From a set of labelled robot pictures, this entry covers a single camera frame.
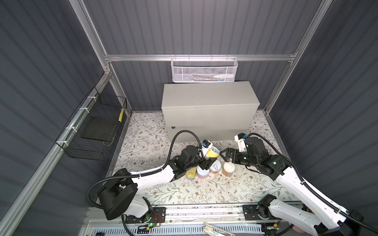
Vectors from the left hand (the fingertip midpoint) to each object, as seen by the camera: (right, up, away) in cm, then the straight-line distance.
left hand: (212, 153), depth 79 cm
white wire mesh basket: (-1, +63, +45) cm, 77 cm away
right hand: (+7, 0, -5) cm, 8 cm away
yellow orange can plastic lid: (+10, -9, +4) cm, 14 cm away
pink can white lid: (+3, -9, +5) cm, 11 cm away
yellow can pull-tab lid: (0, +2, -4) cm, 4 cm away
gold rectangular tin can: (-12, -12, +4) cm, 17 cm away
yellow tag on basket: (-52, +21, +4) cm, 56 cm away
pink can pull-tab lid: (-5, -13, +4) cm, 14 cm away
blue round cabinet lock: (-23, +14, +10) cm, 28 cm away
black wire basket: (-60, +14, -5) cm, 62 cm away
